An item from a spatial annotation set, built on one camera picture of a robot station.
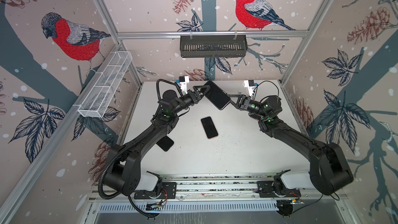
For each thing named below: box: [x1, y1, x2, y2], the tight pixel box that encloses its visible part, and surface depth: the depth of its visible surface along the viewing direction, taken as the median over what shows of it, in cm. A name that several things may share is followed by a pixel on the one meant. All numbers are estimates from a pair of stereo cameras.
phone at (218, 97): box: [204, 80, 231, 111], surface depth 71 cm
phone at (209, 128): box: [200, 116, 219, 140], surface depth 97 cm
